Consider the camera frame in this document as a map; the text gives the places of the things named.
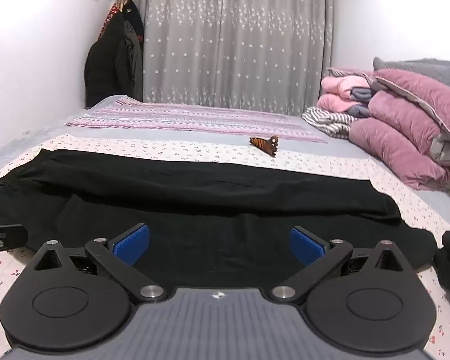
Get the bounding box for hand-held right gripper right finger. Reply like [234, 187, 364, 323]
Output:
[268, 226, 415, 304]

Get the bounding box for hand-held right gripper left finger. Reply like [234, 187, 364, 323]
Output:
[32, 223, 167, 306]

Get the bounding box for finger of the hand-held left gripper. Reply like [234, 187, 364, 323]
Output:
[0, 224, 28, 275]

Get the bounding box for black pants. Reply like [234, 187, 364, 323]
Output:
[0, 149, 437, 289]

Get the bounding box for brown hair claw clip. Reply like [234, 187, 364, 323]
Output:
[249, 135, 279, 157]

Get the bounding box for striped folded garment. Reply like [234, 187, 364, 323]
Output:
[302, 106, 361, 139]

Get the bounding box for pink striped blanket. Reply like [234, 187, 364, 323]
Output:
[65, 95, 329, 145]

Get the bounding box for pink velvet quilt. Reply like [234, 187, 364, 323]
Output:
[349, 68, 450, 192]

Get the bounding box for folded grey-blue garment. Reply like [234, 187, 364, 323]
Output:
[347, 87, 376, 117]

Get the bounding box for folded pink fleece garment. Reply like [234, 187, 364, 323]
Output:
[317, 67, 379, 115]

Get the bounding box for black hanging jacket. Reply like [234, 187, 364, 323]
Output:
[84, 13, 145, 107]

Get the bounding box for grey hanging jacket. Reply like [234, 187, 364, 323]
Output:
[123, 19, 144, 100]

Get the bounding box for grey star print curtain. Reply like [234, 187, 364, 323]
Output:
[120, 0, 334, 117]

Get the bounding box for grey plush blanket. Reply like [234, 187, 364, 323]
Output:
[373, 57, 450, 94]

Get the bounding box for red floral hanging garment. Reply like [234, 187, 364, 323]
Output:
[98, 2, 122, 40]

